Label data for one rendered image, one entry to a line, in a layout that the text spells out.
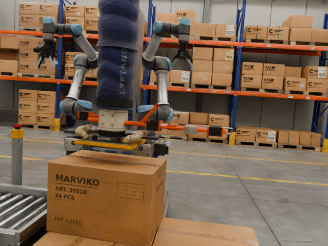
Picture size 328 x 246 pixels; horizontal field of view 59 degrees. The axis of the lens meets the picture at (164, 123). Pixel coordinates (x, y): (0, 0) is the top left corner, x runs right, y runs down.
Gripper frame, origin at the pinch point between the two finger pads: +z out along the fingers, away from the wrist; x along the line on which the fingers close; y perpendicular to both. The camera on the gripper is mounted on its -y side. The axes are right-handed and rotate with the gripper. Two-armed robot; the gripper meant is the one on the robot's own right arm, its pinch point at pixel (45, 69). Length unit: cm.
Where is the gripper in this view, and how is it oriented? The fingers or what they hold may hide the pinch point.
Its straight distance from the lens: 222.9
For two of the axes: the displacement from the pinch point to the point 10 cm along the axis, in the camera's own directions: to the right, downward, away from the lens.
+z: -0.6, 9.9, 1.0
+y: 4.2, -0.7, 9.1
